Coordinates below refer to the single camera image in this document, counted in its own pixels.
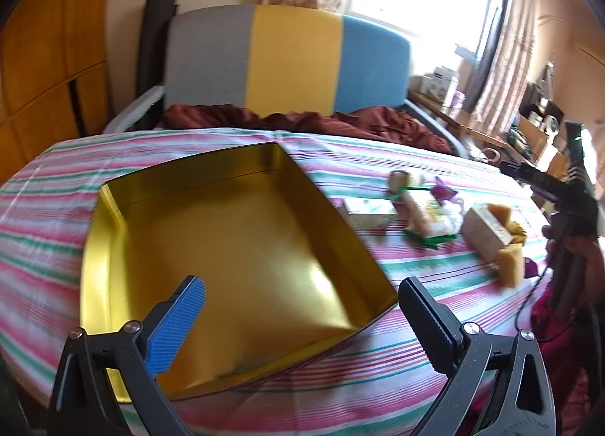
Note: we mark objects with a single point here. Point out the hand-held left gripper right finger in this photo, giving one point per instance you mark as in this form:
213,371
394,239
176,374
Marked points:
427,322

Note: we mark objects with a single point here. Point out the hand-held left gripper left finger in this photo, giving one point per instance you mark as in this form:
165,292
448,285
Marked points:
175,327

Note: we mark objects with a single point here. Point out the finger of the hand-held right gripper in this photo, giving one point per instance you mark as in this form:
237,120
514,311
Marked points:
527,174

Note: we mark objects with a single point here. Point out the yellow sponge cake piece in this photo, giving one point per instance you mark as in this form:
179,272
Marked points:
517,230
513,266
501,214

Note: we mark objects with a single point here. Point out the white printed carton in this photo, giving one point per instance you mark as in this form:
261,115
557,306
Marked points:
484,230

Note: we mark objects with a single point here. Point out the purple snack packet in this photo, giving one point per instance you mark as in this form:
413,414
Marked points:
531,268
443,191

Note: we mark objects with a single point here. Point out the gold tin box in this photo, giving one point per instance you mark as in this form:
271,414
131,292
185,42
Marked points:
236,247

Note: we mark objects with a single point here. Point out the green white snack packet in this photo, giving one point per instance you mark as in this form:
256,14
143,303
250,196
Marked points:
427,218

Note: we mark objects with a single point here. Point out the small white green box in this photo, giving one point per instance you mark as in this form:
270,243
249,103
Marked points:
368,214

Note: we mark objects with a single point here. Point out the round white snack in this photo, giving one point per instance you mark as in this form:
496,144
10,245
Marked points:
401,179

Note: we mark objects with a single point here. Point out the person's right hand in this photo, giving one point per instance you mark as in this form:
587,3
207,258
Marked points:
588,254

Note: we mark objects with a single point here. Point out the cluttered metal stand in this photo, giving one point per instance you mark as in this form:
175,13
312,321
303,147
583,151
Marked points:
539,124

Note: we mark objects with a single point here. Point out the striped tablecloth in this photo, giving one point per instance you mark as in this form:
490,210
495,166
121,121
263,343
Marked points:
378,393

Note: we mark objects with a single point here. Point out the wooden side table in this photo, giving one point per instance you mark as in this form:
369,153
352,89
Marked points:
453,117

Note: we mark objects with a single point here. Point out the purple jar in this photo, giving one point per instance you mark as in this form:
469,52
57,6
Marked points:
458,99

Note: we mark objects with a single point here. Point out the white appliance box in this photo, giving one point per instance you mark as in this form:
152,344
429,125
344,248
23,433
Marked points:
439,81

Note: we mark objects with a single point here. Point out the dark red clothing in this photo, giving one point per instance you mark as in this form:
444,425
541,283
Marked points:
576,370

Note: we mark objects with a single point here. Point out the maroon cloth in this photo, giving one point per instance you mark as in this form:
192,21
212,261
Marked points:
378,126

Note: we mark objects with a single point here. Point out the grey yellow blue chair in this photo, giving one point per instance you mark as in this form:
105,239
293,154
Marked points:
293,62

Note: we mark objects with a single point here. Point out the black rolled mat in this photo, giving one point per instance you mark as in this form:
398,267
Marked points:
153,39

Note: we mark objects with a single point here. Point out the wooden wardrobe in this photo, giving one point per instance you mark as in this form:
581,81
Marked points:
42,62

